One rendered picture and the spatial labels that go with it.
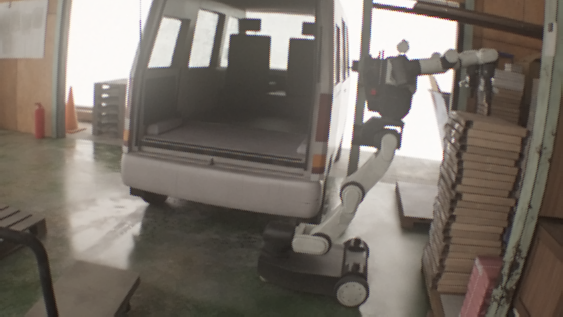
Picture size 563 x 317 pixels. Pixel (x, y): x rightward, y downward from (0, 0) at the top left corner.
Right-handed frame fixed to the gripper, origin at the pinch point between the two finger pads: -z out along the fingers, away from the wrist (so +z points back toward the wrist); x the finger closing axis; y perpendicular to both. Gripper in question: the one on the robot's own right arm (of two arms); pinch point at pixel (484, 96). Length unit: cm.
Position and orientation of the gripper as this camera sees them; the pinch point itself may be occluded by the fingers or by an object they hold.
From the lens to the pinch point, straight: 232.4
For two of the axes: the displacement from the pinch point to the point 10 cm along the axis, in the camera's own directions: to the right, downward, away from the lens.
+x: 2.1, -2.0, 9.6
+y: -9.7, -1.3, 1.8
